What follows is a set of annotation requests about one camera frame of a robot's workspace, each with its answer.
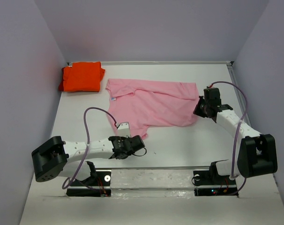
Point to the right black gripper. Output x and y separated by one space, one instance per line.
197 110

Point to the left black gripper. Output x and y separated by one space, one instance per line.
122 138

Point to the pink t-shirt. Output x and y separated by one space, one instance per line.
145 104

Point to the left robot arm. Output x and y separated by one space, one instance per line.
60 158

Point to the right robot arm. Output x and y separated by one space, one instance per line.
254 154

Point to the folded orange t-shirt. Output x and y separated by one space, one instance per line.
82 76

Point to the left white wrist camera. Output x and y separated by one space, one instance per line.
123 130

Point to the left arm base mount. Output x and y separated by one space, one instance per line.
98 184

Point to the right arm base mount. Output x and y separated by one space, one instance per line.
216 180

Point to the aluminium table edge rail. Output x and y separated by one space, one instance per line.
119 63

